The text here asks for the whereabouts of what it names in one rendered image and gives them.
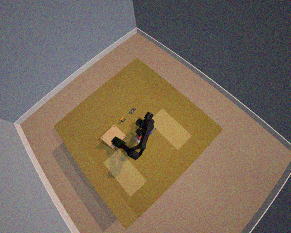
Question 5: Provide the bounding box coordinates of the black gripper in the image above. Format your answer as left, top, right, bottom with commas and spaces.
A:
136, 119, 155, 137

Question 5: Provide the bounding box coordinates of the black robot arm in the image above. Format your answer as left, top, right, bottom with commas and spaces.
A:
111, 112, 154, 160

